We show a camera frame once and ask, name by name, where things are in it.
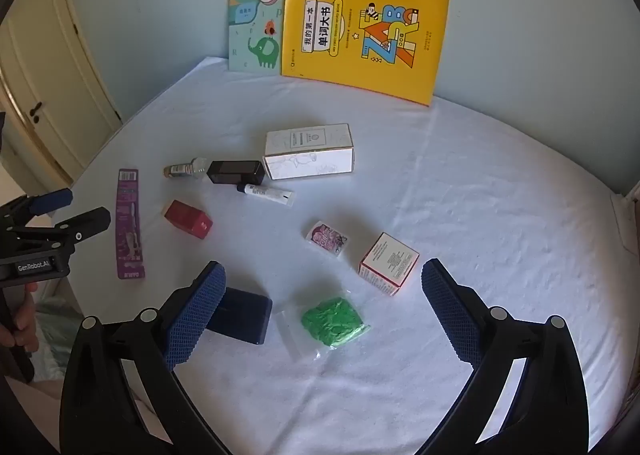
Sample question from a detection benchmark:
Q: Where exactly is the teal elephant book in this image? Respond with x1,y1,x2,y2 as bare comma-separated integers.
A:
227,0,291,73

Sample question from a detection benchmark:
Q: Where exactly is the white tablecloth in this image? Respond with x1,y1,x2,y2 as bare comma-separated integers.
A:
65,55,626,455

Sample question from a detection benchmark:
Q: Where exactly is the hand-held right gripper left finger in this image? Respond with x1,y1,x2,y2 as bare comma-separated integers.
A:
59,261,236,455

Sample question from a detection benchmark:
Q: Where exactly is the white tube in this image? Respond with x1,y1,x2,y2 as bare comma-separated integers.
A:
236,183,296,208

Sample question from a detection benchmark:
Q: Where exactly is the pink printed packet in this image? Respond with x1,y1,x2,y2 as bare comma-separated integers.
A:
304,220,351,258

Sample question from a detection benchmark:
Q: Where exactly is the cream door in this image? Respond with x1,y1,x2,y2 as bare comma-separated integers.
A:
0,0,123,186

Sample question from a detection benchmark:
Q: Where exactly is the yellow book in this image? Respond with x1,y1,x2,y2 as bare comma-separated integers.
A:
280,0,451,107

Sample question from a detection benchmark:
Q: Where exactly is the person's left hand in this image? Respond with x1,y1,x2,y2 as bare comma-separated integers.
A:
0,281,41,351

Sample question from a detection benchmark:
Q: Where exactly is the white box with red edges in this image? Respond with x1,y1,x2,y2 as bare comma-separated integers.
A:
358,232,420,297

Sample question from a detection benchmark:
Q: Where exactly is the grey green quilt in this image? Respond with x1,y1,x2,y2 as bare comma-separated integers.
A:
30,295,86,381

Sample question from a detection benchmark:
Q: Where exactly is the purple toothbrush package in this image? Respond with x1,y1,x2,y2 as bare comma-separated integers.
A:
116,168,147,280

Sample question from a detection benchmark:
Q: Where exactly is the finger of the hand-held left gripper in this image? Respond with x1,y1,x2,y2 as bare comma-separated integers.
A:
0,188,75,226
10,206,112,256

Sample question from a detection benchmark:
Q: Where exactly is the black box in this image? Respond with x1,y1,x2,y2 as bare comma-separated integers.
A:
206,160,266,186

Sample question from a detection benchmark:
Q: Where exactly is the clear bag of green pieces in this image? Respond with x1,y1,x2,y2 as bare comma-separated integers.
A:
272,296,372,361

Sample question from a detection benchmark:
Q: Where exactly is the small clear bottle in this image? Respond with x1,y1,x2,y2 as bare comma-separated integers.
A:
164,157,211,180

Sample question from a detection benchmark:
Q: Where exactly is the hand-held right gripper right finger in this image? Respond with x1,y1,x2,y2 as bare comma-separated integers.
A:
415,258,591,455

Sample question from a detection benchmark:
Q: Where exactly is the long white box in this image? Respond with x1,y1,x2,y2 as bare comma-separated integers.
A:
263,123,357,180

